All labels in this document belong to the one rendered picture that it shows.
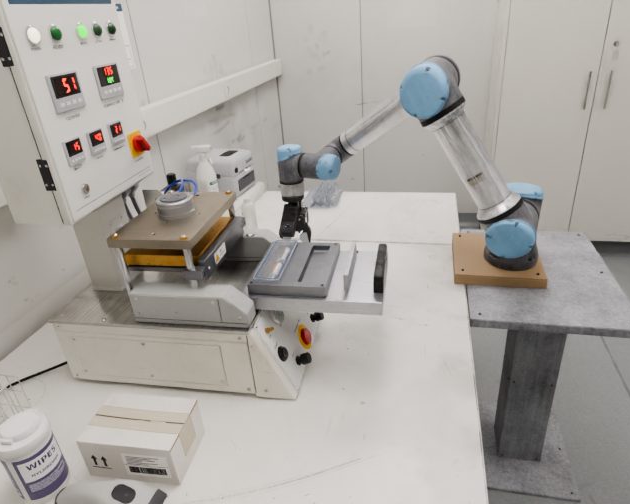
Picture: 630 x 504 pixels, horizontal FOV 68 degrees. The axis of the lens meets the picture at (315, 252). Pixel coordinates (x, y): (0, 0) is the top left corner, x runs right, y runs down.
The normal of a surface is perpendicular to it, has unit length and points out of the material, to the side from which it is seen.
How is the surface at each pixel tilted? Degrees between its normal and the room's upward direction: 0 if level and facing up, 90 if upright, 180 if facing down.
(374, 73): 90
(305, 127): 90
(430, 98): 87
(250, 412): 0
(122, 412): 1
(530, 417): 90
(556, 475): 0
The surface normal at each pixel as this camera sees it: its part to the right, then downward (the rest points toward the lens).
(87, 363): -0.18, 0.46
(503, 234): -0.36, 0.59
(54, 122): 0.98, 0.02
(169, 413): -0.10, -0.88
